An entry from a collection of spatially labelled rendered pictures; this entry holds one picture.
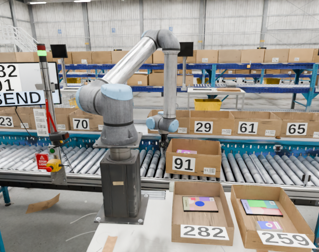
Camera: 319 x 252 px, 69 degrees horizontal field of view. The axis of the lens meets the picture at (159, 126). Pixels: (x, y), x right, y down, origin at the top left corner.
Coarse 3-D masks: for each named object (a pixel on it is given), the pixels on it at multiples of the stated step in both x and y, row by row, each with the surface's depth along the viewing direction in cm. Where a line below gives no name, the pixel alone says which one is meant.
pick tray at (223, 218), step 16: (176, 192) 143; (192, 192) 142; (208, 192) 141; (176, 208) 130; (224, 208) 125; (176, 224) 105; (192, 224) 117; (208, 224) 117; (224, 224) 117; (176, 240) 107; (192, 240) 106; (208, 240) 105; (224, 240) 105
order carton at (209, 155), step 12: (168, 144) 180; (180, 144) 193; (192, 144) 191; (204, 144) 189; (216, 144) 187; (168, 156) 167; (192, 156) 163; (204, 156) 161; (216, 156) 160; (168, 168) 170; (216, 168) 162
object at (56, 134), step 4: (56, 132) 157; (60, 132) 156; (64, 132) 157; (68, 132) 159; (52, 136) 155; (56, 136) 155; (60, 136) 154; (64, 136) 155; (68, 136) 159; (52, 140) 156; (56, 140) 156; (60, 140) 158; (56, 144) 158; (60, 144) 159
